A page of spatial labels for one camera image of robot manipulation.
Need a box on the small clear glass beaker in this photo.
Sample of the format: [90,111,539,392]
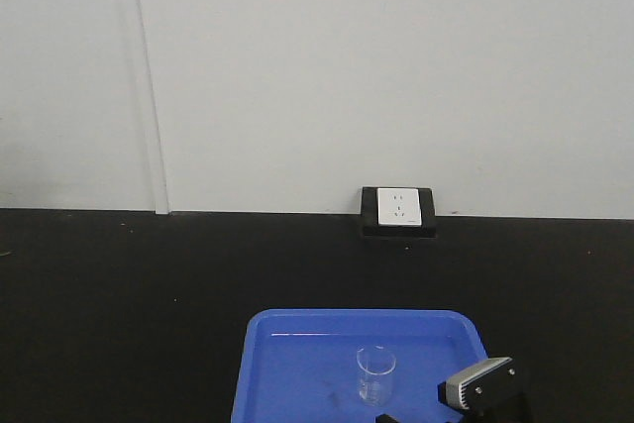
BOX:
[356,345,397,406]

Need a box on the blue plastic tray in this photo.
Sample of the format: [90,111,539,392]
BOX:
[231,309,486,422]

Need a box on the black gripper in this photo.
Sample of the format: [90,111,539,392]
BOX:
[374,392,534,423]

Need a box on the white socket on black base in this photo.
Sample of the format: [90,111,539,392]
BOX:
[360,187,437,239]

